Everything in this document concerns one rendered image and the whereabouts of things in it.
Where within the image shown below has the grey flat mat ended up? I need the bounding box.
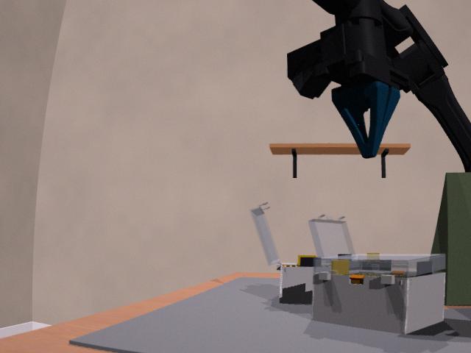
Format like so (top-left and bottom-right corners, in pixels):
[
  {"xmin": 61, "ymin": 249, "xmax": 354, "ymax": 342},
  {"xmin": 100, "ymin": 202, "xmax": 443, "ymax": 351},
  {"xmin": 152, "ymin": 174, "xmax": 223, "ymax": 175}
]
[{"xmin": 69, "ymin": 277, "xmax": 471, "ymax": 353}]

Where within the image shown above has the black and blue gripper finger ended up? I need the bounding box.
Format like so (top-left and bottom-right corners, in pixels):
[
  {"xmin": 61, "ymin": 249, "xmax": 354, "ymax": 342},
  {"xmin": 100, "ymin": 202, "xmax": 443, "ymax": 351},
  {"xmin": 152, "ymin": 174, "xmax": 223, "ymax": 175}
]
[
  {"xmin": 353, "ymin": 87, "xmax": 400, "ymax": 157},
  {"xmin": 332, "ymin": 81, "xmax": 389, "ymax": 158}
]

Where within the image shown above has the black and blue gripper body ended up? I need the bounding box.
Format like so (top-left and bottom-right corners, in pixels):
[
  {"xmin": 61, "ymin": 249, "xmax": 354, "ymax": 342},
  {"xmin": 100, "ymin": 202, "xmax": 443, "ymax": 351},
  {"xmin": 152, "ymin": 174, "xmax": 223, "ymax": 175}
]
[{"xmin": 315, "ymin": 18, "xmax": 410, "ymax": 94}]

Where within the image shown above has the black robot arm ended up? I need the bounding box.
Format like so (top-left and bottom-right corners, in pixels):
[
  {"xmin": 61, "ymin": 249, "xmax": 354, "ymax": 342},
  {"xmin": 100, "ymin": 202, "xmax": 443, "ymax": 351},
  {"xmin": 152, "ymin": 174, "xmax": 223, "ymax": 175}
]
[{"xmin": 287, "ymin": 0, "xmax": 471, "ymax": 172}]

